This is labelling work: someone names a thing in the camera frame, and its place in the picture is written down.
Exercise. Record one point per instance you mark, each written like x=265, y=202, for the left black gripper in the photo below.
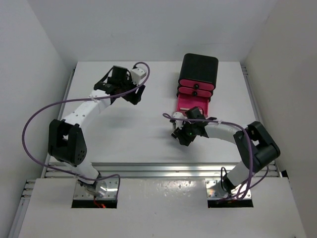
x=133, y=97

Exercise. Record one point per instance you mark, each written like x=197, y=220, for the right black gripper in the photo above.
x=180, y=134

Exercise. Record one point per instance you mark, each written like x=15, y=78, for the pink bottom drawer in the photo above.
x=188, y=101

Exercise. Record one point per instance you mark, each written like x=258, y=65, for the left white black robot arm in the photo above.
x=66, y=136

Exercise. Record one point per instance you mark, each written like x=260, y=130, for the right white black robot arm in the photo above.
x=256, y=147

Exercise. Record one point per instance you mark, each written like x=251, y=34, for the black drawer cabinet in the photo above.
x=199, y=68

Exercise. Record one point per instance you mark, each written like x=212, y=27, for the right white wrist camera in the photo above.
x=177, y=120

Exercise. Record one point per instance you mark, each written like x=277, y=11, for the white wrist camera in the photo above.
x=138, y=73
x=177, y=120

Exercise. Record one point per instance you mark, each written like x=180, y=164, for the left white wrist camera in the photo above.
x=138, y=73

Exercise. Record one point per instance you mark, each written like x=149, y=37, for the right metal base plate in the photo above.
x=216, y=193

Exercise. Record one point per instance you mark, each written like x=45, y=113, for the metal base plate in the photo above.
x=103, y=190
x=216, y=193

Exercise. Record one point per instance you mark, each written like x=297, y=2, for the aluminium front rail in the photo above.
x=156, y=170

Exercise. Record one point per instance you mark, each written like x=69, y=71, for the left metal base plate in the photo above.
x=103, y=190

